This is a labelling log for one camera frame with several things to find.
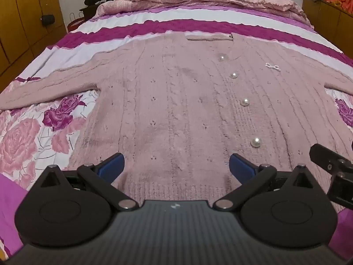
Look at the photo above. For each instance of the floral striped bed sheet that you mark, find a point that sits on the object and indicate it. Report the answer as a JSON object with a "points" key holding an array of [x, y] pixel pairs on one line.
{"points": [[154, 15]]}

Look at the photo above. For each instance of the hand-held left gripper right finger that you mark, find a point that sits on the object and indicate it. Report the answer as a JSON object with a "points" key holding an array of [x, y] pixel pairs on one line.
{"points": [[241, 168]]}

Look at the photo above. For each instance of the small black pouch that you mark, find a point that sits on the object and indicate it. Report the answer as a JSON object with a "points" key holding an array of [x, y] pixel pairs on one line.
{"points": [[47, 20]]}

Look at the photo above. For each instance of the wooden wardrobe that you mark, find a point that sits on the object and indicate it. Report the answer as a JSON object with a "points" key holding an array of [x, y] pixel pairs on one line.
{"points": [[24, 19]]}

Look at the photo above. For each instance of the pink knitted cardigan sweater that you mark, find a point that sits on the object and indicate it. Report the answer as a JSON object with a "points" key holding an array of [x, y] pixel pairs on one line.
{"points": [[176, 102]]}

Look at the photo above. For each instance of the red paper bag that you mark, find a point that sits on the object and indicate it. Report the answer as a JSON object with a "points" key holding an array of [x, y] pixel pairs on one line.
{"points": [[74, 24]]}

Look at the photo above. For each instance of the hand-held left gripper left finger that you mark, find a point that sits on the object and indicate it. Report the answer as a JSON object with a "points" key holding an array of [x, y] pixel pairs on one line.
{"points": [[113, 167]]}

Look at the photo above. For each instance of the wooden side cabinet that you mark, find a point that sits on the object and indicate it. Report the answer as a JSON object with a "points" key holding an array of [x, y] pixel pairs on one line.
{"points": [[325, 16]]}

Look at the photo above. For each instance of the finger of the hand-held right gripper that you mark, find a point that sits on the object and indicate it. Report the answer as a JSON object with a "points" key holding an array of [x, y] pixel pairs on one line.
{"points": [[343, 189], [322, 154]]}

